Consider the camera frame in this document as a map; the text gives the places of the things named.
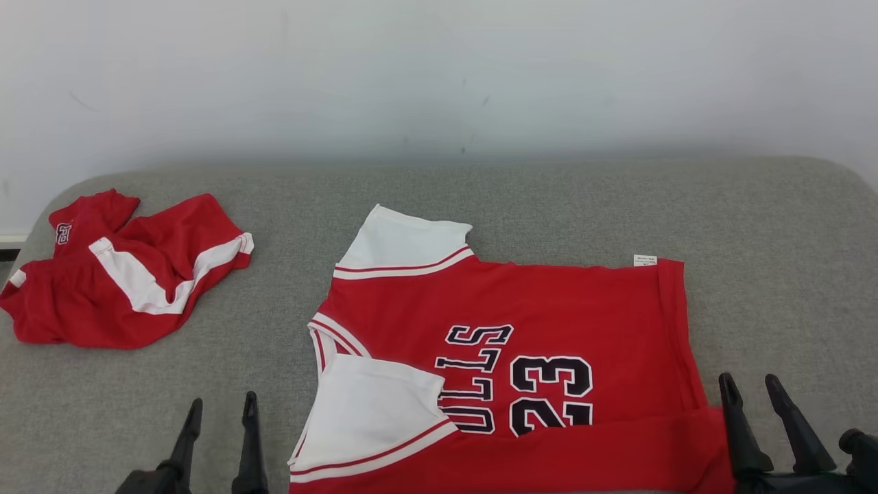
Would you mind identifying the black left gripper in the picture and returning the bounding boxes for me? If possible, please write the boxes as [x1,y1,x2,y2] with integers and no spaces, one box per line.
[114,390,270,494]

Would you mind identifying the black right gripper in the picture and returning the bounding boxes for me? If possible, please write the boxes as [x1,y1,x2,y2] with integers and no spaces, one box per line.
[717,372,878,494]

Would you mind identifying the red shorts with white stripe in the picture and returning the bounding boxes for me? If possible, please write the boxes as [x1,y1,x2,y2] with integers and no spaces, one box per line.
[0,189,255,351]

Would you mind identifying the red white number 23 jersey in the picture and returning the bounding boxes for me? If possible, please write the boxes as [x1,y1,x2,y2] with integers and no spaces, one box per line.
[287,203,737,494]

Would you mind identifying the white and black baseboard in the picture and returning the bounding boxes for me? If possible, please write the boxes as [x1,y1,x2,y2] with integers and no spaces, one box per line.
[0,232,29,263]

